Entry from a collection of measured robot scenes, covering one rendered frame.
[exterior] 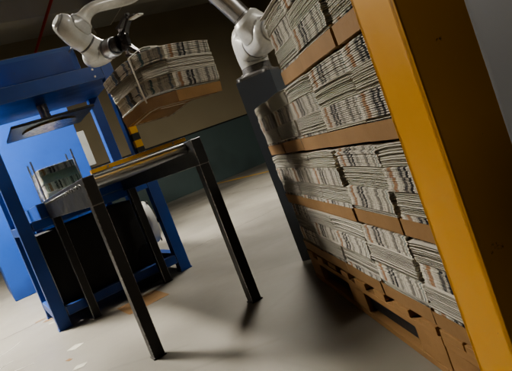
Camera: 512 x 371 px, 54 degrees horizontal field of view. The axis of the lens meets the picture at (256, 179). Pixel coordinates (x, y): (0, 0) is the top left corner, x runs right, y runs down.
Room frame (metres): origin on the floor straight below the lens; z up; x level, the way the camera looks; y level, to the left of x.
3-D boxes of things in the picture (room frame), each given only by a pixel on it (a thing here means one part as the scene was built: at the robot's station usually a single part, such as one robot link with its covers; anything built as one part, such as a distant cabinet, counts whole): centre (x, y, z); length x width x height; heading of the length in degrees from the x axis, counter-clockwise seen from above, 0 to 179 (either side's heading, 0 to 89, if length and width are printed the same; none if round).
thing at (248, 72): (2.67, -0.19, 1.03); 0.22 x 0.18 x 0.06; 65
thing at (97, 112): (4.08, 1.00, 0.77); 0.09 x 0.09 x 1.55; 29
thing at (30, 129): (3.61, 1.24, 1.30); 0.55 x 0.55 x 0.03; 29
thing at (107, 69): (3.56, 0.71, 0.77); 0.09 x 0.09 x 1.55; 29
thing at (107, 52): (2.32, 0.40, 1.32); 0.09 x 0.06 x 0.09; 142
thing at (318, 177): (1.73, -0.37, 0.42); 1.17 x 0.39 x 0.83; 9
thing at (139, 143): (3.50, 0.68, 1.05); 0.05 x 0.05 x 0.45; 29
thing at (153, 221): (3.61, 1.23, 0.38); 0.94 x 0.69 x 0.63; 119
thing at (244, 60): (2.66, -0.21, 1.17); 0.18 x 0.16 x 0.22; 20
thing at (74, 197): (2.59, 0.96, 0.74); 1.34 x 0.05 x 0.12; 29
